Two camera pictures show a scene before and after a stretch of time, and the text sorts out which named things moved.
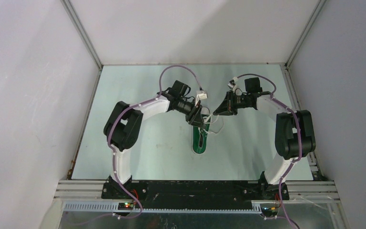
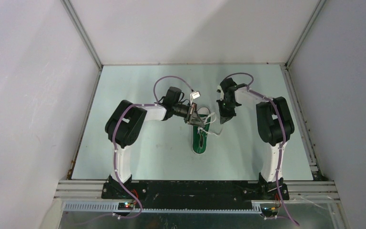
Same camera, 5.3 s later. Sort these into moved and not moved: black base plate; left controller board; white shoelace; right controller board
Moved: white shoelace
Not moved: right controller board; left controller board; black base plate
